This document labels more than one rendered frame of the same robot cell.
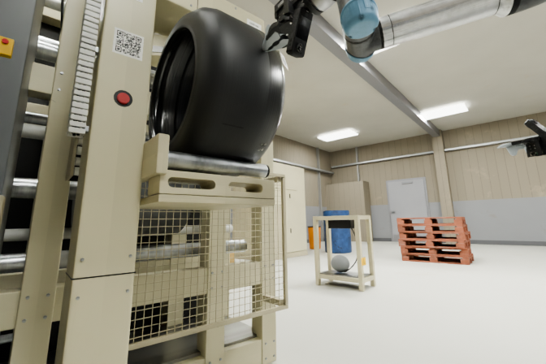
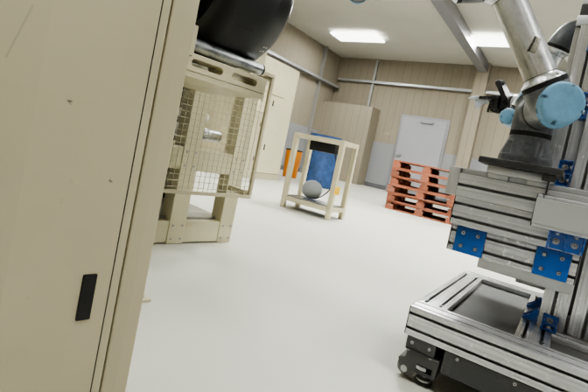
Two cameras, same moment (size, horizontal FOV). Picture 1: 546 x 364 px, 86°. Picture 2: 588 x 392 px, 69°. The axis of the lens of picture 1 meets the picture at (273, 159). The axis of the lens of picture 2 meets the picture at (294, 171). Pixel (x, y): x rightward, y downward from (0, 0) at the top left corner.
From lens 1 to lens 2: 0.76 m
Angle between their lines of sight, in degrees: 17
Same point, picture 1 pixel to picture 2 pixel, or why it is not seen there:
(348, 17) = not seen: outside the picture
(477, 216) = not seen: hidden behind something
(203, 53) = not seen: outside the picture
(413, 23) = not seen: outside the picture
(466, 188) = (493, 146)
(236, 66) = not seen: outside the picture
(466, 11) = not seen: outside the picture
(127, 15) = not seen: outside the picture
